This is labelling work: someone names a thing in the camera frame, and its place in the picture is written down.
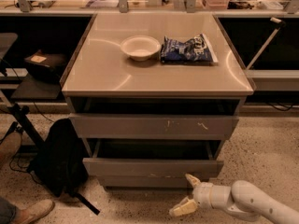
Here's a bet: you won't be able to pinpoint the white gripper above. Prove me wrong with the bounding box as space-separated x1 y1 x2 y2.
169 174 213 217

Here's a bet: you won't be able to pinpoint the grey drawer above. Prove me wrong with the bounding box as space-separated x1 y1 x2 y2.
82 138 224 179
70 113 238 140

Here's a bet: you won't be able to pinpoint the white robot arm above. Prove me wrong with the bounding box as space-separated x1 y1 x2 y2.
169 174 299 224

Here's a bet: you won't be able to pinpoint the grey drawer cabinet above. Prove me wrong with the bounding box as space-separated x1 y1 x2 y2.
59 12 256 161

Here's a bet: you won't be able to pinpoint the black backpack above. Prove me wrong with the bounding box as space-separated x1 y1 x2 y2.
27 119 100 215

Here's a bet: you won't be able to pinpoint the blue chip bag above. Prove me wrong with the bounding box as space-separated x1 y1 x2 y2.
160 34 218 63

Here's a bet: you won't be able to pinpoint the white bowl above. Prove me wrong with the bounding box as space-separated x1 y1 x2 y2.
120 35 161 62

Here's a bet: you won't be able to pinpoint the tan shoe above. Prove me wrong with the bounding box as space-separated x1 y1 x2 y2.
11 199 55 224

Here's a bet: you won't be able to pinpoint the white leaning stick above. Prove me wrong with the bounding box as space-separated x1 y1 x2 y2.
246 17 286 70

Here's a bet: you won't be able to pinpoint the blue jeans leg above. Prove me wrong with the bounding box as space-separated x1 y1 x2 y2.
0 197 17 224

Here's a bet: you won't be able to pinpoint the person knee brown trousers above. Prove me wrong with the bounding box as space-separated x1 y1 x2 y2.
0 132 21 168

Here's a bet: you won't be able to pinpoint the black tripod stand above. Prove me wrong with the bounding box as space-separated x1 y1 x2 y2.
7 104 44 148

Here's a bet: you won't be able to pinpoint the black box with label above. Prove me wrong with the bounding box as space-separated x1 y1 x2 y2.
24 50 67 84

